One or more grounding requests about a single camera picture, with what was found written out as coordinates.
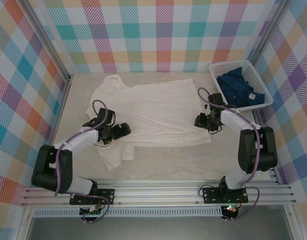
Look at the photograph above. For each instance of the white t-shirt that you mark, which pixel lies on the white t-shirt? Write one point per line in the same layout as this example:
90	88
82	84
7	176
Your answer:
156	112

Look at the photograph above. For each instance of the white plastic basket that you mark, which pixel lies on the white plastic basket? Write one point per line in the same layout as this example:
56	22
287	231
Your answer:
261	82

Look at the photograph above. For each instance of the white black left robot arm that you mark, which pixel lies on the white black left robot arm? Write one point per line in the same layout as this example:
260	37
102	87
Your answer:
46	170

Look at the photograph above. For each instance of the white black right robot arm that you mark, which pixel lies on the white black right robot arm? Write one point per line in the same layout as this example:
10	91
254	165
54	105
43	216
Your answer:
266	150

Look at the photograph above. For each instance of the blue garment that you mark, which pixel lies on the blue garment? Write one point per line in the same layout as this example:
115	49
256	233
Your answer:
238	90

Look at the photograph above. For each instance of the aluminium table side rail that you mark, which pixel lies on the aluminium table side rail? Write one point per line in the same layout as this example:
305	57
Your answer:
257	118
59	117

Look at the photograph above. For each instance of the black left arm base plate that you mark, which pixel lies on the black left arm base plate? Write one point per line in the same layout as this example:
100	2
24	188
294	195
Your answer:
108	195

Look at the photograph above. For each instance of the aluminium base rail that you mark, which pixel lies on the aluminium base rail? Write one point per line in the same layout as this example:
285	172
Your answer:
156	195

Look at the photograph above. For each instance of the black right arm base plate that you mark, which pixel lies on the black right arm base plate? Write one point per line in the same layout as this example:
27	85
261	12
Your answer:
211	196

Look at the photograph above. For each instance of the aluminium corner post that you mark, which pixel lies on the aluminium corner post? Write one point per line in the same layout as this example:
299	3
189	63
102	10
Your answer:
266	37
48	42

